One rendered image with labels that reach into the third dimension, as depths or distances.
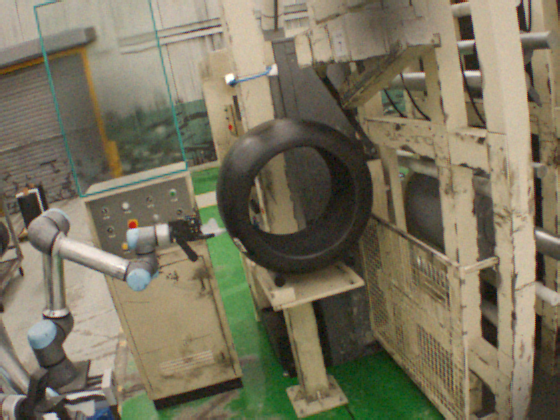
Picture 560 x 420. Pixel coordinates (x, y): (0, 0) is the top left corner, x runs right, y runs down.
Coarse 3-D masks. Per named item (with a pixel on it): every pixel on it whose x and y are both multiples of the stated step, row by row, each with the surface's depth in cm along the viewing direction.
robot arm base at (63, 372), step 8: (64, 360) 173; (48, 368) 169; (56, 368) 170; (64, 368) 172; (72, 368) 175; (56, 376) 169; (64, 376) 171; (72, 376) 173; (48, 384) 169; (56, 384) 169; (64, 384) 170
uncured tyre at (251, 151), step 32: (256, 128) 181; (288, 128) 170; (320, 128) 172; (224, 160) 185; (256, 160) 167; (352, 160) 176; (224, 192) 172; (352, 192) 203; (224, 224) 177; (320, 224) 208; (352, 224) 181; (256, 256) 177; (288, 256) 178; (320, 256) 181
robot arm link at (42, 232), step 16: (32, 224) 161; (48, 224) 161; (32, 240) 158; (48, 240) 157; (64, 240) 160; (64, 256) 160; (80, 256) 160; (96, 256) 161; (112, 256) 164; (112, 272) 162; (128, 272) 163; (144, 272) 164; (144, 288) 163
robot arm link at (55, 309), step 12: (48, 216) 166; (60, 216) 172; (60, 228) 168; (48, 264) 173; (60, 264) 176; (48, 276) 174; (60, 276) 177; (48, 288) 176; (60, 288) 178; (48, 300) 177; (60, 300) 179; (48, 312) 178; (60, 312) 179; (60, 324) 179; (72, 324) 188
